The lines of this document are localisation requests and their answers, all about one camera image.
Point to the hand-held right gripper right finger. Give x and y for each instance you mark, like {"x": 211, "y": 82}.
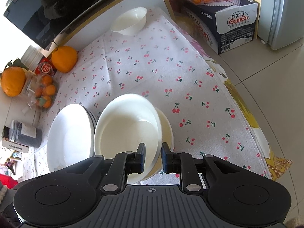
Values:
{"x": 164, "y": 162}

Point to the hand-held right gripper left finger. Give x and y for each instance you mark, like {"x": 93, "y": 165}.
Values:
{"x": 142, "y": 159}

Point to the large cream bowl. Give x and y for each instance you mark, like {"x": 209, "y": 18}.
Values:
{"x": 166, "y": 133}

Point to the small white bowl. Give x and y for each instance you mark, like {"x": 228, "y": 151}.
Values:
{"x": 123, "y": 128}

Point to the blue patterned white plate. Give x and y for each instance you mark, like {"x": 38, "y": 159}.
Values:
{"x": 68, "y": 135}

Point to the cherry print tablecloth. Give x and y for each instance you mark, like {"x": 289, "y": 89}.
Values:
{"x": 154, "y": 71}

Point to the clear box of small oranges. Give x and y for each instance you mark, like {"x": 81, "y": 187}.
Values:
{"x": 45, "y": 91}

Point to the dark jar with label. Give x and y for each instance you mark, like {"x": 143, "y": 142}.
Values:
{"x": 26, "y": 134}

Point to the red labelled packet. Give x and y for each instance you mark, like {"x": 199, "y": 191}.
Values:
{"x": 45, "y": 67}

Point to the flared white bowl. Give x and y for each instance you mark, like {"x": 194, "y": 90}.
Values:
{"x": 129, "y": 21}

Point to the stack of white paper cups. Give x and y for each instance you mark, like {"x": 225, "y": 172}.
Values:
{"x": 30, "y": 57}

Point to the large orange with leaves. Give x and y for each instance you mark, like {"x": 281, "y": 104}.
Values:
{"x": 11, "y": 80}

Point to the printed cardboard box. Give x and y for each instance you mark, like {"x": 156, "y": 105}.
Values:
{"x": 235, "y": 26}

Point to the black glass appliance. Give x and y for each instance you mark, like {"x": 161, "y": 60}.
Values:
{"x": 47, "y": 9}

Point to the white refrigerator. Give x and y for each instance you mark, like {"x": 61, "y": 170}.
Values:
{"x": 277, "y": 11}

